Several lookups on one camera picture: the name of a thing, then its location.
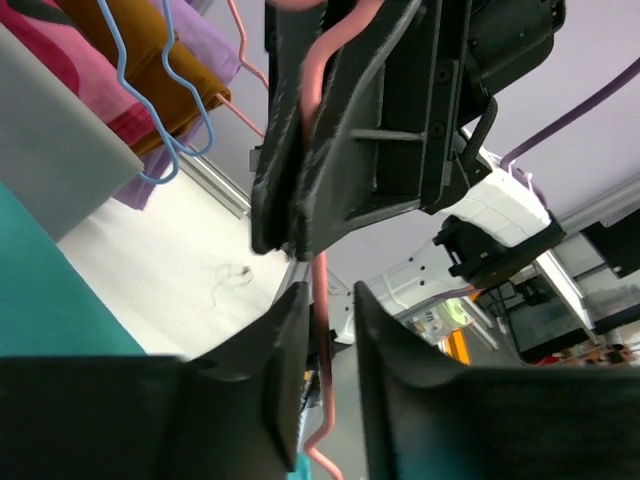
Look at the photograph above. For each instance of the teal trousers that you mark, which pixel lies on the teal trousers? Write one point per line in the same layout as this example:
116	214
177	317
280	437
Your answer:
47	309

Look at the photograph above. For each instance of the pink hanger of purple trousers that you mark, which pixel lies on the pink hanger of purple trousers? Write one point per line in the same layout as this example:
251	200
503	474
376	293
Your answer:
246	65

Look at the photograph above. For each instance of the blue hanger of patterned trousers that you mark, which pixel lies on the blue hanger of patterned trousers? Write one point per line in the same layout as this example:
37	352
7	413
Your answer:
190	90

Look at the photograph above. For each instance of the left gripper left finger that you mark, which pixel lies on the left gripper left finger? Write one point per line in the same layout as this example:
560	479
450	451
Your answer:
231	413

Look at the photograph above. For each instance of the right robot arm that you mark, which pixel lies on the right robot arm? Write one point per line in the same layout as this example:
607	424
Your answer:
498	226

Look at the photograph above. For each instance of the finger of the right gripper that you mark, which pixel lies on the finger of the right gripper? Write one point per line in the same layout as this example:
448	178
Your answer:
290	29
365	107

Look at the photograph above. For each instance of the right aluminium frame strut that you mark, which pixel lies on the right aluminium frame strut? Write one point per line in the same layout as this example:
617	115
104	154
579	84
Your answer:
216	184

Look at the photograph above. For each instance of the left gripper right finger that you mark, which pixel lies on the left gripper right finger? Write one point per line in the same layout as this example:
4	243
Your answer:
428	416

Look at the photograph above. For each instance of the pink patterned trousers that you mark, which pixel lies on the pink patterned trousers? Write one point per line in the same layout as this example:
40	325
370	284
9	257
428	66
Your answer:
53	38

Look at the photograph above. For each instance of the blue hanger of grey trousers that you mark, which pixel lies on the blue hanger of grey trousers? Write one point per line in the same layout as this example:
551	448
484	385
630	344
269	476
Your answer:
150	115

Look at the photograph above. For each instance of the purple trousers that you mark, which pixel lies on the purple trousers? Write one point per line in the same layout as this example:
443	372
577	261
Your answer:
213	51

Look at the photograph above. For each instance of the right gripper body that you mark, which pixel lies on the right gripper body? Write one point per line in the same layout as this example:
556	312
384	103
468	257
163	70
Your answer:
440	83

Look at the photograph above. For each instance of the pink hanger of teal trousers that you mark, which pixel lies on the pink hanger of teal trousers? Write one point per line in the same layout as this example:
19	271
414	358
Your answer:
320	300

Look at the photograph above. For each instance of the brown trousers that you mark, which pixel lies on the brown trousers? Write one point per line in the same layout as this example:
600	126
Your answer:
145	34

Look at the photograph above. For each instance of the grey trousers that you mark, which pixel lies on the grey trousers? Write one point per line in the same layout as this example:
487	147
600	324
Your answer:
57	158

